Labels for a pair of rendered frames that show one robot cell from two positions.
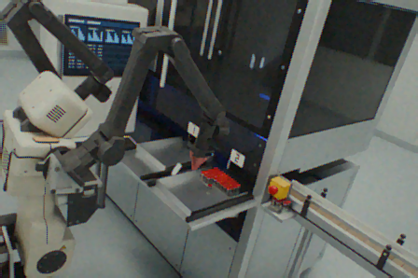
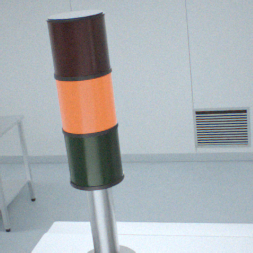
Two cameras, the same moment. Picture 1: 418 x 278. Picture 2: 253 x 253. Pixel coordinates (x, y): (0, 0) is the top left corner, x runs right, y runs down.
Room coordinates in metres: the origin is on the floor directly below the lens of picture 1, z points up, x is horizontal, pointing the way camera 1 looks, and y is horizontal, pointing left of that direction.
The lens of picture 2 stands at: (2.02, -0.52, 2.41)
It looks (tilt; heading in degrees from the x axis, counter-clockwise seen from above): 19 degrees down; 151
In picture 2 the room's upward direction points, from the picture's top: 6 degrees counter-clockwise
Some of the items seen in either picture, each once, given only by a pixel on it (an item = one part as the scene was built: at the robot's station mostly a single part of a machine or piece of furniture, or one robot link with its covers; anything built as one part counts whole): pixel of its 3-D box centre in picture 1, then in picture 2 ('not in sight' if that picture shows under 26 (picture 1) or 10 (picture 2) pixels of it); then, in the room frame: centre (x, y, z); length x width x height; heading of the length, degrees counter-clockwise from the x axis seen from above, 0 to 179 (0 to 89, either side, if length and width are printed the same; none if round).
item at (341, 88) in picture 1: (356, 69); not in sight; (1.81, -0.65, 1.51); 0.85 x 0.01 x 0.59; 136
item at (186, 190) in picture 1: (202, 188); not in sight; (1.45, -0.04, 0.90); 0.34 x 0.26 x 0.04; 135
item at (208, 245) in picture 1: (188, 163); not in sight; (2.53, 0.08, 0.44); 2.06 x 1.00 x 0.88; 46
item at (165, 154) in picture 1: (176, 152); not in sight; (1.76, 0.13, 0.90); 0.34 x 0.26 x 0.04; 136
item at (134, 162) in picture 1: (185, 174); not in sight; (1.59, 0.06, 0.87); 0.70 x 0.48 x 0.02; 46
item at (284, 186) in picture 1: (279, 187); not in sight; (1.43, -0.37, 1.00); 0.08 x 0.07 x 0.07; 136
